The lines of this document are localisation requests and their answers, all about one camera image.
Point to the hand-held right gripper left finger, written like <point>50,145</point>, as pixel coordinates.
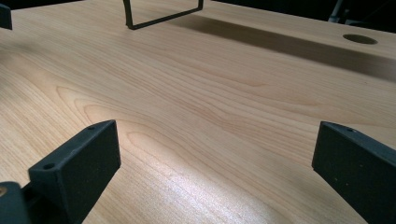
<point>77,168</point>

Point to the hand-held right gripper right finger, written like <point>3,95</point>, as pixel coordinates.
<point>358,165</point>

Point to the black metal frame stand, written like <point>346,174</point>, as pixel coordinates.
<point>162,18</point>

